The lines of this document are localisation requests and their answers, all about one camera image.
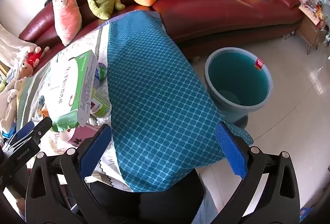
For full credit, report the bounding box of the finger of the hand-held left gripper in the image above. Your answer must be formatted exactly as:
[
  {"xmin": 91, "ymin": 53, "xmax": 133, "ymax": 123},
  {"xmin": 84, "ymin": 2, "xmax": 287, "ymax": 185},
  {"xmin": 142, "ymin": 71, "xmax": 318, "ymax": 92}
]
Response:
[
  {"xmin": 9, "ymin": 121, "xmax": 35, "ymax": 144},
  {"xmin": 28, "ymin": 117, "xmax": 53, "ymax": 140}
]

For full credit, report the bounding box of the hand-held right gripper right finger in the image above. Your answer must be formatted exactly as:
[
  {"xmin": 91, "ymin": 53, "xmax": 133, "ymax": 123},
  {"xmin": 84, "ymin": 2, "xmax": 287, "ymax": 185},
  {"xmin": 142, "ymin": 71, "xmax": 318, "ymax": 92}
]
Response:
[{"xmin": 216, "ymin": 122, "xmax": 301, "ymax": 224}]

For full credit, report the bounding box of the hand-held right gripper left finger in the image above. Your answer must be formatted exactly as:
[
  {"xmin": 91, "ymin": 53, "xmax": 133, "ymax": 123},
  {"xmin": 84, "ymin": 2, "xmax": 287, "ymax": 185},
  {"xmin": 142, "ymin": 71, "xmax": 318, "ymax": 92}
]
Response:
[{"xmin": 25, "ymin": 123, "xmax": 114, "ymax": 224}]

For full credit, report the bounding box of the teal plastic bin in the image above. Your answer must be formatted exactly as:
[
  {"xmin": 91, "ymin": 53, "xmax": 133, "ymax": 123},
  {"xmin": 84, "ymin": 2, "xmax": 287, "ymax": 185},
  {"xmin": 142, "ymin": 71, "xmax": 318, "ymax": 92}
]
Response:
[{"xmin": 204, "ymin": 48, "xmax": 273, "ymax": 129}]

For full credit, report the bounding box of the pink paper cup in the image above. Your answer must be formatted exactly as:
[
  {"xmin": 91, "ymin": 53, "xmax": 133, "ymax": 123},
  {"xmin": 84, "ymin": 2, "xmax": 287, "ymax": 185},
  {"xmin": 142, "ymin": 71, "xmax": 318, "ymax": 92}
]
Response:
[{"xmin": 59, "ymin": 123, "xmax": 100, "ymax": 148}]

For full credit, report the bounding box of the white plush toy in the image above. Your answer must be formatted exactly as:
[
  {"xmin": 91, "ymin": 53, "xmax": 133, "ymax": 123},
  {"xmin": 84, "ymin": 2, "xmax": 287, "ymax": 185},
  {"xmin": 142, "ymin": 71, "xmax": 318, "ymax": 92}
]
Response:
[{"xmin": 0, "ymin": 77, "xmax": 27, "ymax": 132}]

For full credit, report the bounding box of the clear bottle with green label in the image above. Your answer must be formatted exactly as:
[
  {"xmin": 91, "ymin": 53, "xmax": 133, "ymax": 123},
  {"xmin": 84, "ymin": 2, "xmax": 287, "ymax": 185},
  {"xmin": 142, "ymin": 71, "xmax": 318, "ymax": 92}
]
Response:
[{"xmin": 89, "ymin": 63, "xmax": 112, "ymax": 119}]

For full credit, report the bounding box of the green and white cardboard box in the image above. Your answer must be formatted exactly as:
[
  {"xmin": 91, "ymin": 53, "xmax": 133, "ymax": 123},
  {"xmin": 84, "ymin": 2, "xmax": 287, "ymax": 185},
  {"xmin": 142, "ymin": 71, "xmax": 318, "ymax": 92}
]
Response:
[{"xmin": 42, "ymin": 50, "xmax": 100, "ymax": 133}]

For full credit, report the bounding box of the small brown teddy bear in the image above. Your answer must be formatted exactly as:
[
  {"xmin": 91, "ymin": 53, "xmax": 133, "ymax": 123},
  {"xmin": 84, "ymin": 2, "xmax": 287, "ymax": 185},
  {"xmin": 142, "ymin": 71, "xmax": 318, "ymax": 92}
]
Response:
[{"xmin": 17, "ymin": 60, "xmax": 34, "ymax": 80}]

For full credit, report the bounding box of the small red doll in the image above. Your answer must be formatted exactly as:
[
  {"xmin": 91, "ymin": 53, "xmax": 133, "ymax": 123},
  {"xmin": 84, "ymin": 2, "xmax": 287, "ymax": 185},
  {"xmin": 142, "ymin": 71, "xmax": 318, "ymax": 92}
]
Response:
[{"xmin": 24, "ymin": 46, "xmax": 49, "ymax": 67}]

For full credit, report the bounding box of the dark cloth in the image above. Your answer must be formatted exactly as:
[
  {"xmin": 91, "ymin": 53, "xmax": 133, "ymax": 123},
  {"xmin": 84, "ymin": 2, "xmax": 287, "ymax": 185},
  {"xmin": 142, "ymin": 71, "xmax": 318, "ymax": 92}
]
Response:
[{"xmin": 85, "ymin": 170, "xmax": 207, "ymax": 224}]

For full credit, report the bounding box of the white blanket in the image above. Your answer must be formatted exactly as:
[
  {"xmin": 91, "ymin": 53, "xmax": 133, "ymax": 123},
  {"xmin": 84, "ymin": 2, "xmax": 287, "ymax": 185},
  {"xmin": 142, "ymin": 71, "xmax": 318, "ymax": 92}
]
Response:
[{"xmin": 0, "ymin": 23, "xmax": 37, "ymax": 64}]

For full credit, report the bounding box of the blue and beige patterned cloth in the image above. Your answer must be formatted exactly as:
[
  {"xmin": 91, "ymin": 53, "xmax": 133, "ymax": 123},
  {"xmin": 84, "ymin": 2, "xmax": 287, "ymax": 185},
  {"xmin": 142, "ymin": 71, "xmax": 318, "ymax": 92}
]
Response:
[{"xmin": 15, "ymin": 10, "xmax": 254, "ymax": 192}]

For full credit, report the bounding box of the pink plush toy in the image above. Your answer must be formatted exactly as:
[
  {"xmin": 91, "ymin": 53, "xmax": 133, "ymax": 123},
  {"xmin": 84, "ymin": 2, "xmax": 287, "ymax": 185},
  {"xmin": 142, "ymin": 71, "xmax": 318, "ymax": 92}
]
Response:
[{"xmin": 52, "ymin": 0, "xmax": 82, "ymax": 46}]

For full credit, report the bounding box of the dark red leather sofa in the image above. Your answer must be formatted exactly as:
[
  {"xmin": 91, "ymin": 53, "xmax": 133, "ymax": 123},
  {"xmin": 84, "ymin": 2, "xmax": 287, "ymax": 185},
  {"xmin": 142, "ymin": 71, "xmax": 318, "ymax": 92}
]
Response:
[{"xmin": 18, "ymin": 0, "xmax": 305, "ymax": 64}]

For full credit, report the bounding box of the wooden cabinet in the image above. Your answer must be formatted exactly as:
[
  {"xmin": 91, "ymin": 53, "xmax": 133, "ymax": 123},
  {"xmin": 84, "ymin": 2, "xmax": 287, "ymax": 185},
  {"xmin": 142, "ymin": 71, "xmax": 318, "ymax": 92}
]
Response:
[{"xmin": 296, "ymin": 5, "xmax": 329, "ymax": 54}]

